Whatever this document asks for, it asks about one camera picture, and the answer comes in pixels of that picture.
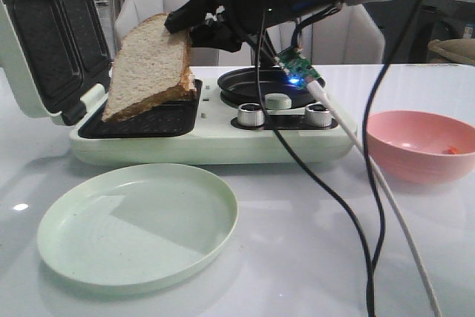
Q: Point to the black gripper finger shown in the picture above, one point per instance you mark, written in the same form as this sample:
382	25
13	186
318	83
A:
215	35
193	14

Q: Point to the white bread slice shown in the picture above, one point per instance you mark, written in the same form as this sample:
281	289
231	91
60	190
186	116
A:
151	68
192	86

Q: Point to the mint green breakfast maker lid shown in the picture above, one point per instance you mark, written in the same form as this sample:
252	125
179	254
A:
55	57

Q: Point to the pink plastic bowl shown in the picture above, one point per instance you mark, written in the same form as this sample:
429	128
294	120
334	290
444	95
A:
409	145

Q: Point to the orange shrimp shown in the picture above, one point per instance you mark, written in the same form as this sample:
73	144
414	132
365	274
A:
451	150

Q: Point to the mint green breakfast maker base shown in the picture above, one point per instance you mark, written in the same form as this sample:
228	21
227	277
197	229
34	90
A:
197	133

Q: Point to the black round frying pan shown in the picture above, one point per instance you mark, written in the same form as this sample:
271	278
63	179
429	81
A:
239	87

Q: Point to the left grey upholstered chair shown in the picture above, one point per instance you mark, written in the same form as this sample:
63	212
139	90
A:
133	12

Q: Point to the grey upholstered chair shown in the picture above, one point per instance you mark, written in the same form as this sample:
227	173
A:
133	12
346	38

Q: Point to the green circuit board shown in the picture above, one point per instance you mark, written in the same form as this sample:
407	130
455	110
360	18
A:
297	67

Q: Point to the left silver control knob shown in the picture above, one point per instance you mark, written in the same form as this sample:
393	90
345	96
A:
250	115

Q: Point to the silver control knob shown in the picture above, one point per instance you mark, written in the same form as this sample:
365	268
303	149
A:
317	116
250	115

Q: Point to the right grey upholstered chair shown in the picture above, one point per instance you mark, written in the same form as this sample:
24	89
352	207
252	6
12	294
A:
346	38

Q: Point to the right silver control knob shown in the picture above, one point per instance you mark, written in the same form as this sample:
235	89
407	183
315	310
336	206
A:
317	116

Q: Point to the dark washing machine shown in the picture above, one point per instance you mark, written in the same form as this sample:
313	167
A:
442	20

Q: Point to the mint green round plate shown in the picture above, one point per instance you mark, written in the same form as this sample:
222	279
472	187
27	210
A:
138	229

